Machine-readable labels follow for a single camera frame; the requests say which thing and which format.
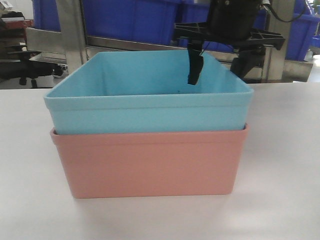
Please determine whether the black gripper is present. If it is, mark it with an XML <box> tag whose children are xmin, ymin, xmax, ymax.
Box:
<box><xmin>173</xmin><ymin>0</ymin><xmax>285</xmax><ymax>85</ymax></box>

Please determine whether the pink plastic box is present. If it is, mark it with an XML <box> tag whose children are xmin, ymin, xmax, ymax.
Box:
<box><xmin>50</xmin><ymin>126</ymin><xmax>249</xmax><ymax>199</ymax></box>

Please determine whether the light blue plastic box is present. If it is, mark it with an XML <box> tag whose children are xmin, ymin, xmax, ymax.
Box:
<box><xmin>44</xmin><ymin>50</ymin><xmax>254</xmax><ymax>135</ymax></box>

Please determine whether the stainless steel shelf rack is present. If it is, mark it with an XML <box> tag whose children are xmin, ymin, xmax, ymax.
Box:
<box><xmin>26</xmin><ymin>0</ymin><xmax>311</xmax><ymax>83</ymax></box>

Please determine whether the blue crate upper middle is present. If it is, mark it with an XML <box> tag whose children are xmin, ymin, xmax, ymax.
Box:
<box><xmin>175</xmin><ymin>0</ymin><xmax>267</xmax><ymax>53</ymax></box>

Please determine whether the blue crate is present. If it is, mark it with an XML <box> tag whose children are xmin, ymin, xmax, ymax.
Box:
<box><xmin>285</xmin><ymin>0</ymin><xmax>320</xmax><ymax>61</ymax></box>
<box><xmin>32</xmin><ymin>0</ymin><xmax>61</xmax><ymax>32</ymax></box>
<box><xmin>82</xmin><ymin>0</ymin><xmax>182</xmax><ymax>45</ymax></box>
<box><xmin>175</xmin><ymin>0</ymin><xmax>267</xmax><ymax>53</ymax></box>

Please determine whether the blue crate upper left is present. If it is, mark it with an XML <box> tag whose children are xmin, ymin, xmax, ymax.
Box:
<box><xmin>82</xmin><ymin>0</ymin><xmax>182</xmax><ymax>45</ymax></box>

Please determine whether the blue crate far right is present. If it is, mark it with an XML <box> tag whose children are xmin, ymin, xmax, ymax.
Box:
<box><xmin>285</xmin><ymin>0</ymin><xmax>320</xmax><ymax>61</ymax></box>

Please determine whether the blue crate far left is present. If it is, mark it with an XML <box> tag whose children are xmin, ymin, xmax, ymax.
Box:
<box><xmin>32</xmin><ymin>0</ymin><xmax>61</xmax><ymax>32</ymax></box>

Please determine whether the black office chair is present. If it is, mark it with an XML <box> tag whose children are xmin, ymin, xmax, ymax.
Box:
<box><xmin>0</xmin><ymin>50</ymin><xmax>66</xmax><ymax>89</ymax></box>

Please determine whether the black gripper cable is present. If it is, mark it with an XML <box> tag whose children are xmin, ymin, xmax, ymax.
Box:
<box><xmin>259</xmin><ymin>0</ymin><xmax>311</xmax><ymax>23</ymax></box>

